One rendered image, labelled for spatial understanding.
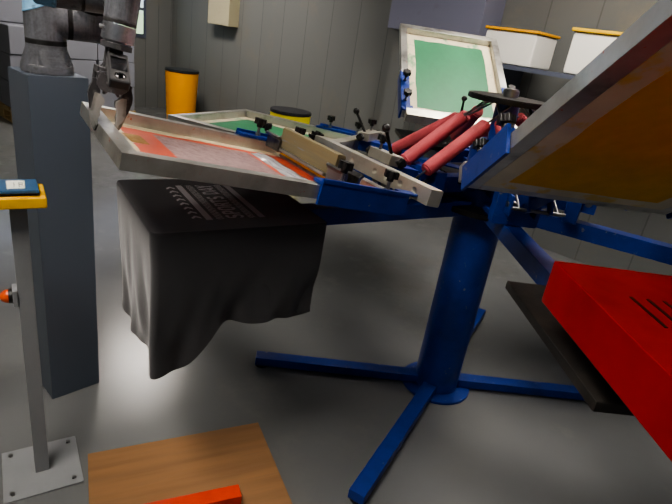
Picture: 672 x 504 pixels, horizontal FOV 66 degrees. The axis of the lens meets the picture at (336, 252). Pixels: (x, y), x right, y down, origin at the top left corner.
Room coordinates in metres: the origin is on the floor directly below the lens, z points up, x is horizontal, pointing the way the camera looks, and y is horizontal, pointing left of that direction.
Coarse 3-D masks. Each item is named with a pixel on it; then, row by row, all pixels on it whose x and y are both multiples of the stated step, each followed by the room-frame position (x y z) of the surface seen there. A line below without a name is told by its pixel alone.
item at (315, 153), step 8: (288, 128) 1.75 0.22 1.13; (288, 136) 1.71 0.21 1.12; (296, 136) 1.67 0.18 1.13; (304, 136) 1.65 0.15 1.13; (288, 144) 1.69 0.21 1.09; (296, 144) 1.65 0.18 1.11; (304, 144) 1.61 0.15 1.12; (312, 144) 1.58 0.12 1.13; (320, 144) 1.56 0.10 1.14; (296, 152) 1.64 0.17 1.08; (304, 152) 1.60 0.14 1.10; (312, 152) 1.56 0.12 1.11; (320, 152) 1.53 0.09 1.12; (328, 152) 1.50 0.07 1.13; (336, 152) 1.48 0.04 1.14; (304, 160) 1.59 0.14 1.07; (312, 160) 1.55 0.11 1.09; (320, 160) 1.52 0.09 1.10; (328, 160) 1.48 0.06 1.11; (336, 160) 1.45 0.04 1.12; (320, 168) 1.51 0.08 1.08
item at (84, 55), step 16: (0, 0) 6.10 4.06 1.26; (16, 0) 6.22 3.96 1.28; (0, 16) 6.09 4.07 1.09; (16, 16) 6.21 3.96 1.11; (0, 32) 5.88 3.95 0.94; (16, 32) 5.80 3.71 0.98; (0, 48) 5.91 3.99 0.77; (16, 48) 5.79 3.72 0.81; (80, 48) 6.30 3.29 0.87; (96, 48) 6.44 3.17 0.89; (0, 64) 5.97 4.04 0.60; (16, 64) 5.79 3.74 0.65; (80, 64) 6.30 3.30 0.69; (0, 80) 6.00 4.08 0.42; (0, 96) 6.05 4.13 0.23; (112, 96) 6.58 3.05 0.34; (0, 112) 6.05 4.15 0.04
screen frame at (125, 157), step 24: (144, 120) 1.57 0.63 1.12; (168, 120) 1.62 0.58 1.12; (120, 144) 1.09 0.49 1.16; (240, 144) 1.75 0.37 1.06; (264, 144) 1.80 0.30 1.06; (120, 168) 1.02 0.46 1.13; (144, 168) 1.05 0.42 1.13; (168, 168) 1.08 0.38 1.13; (192, 168) 1.11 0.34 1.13; (216, 168) 1.14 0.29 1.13; (288, 192) 1.24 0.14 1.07; (312, 192) 1.28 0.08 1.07
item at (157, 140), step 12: (132, 132) 1.44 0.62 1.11; (144, 132) 1.50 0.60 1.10; (144, 144) 1.33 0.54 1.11; (156, 144) 1.38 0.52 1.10; (168, 144) 1.42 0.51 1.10; (180, 144) 1.47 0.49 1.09; (192, 144) 1.53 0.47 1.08; (204, 144) 1.59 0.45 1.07; (216, 156) 1.45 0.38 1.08; (228, 156) 1.51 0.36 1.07; (240, 156) 1.56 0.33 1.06; (252, 156) 1.62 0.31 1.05; (276, 156) 1.76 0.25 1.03
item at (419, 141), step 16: (464, 112) 2.20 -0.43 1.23; (480, 112) 2.22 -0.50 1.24; (432, 128) 2.11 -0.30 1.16; (448, 128) 1.98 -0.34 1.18; (464, 128) 2.33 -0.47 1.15; (480, 128) 1.90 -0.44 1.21; (496, 128) 1.88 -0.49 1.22; (400, 144) 2.16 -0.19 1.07; (416, 144) 1.93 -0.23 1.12; (432, 144) 1.94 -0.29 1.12; (448, 144) 1.86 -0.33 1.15; (464, 144) 1.86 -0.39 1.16; (432, 160) 1.80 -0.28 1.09; (448, 160) 1.82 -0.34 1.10; (416, 176) 1.78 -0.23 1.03
